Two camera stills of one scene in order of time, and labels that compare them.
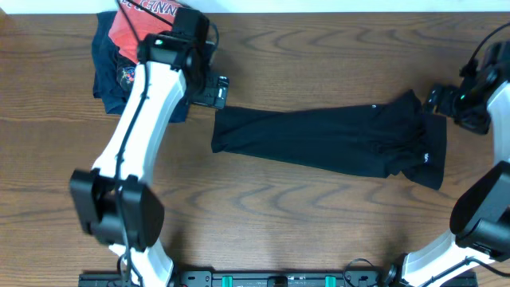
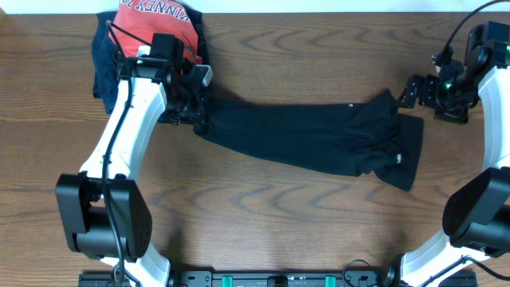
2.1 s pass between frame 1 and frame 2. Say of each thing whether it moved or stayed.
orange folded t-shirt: stayed
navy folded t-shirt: stayed
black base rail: stayed
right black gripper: moved
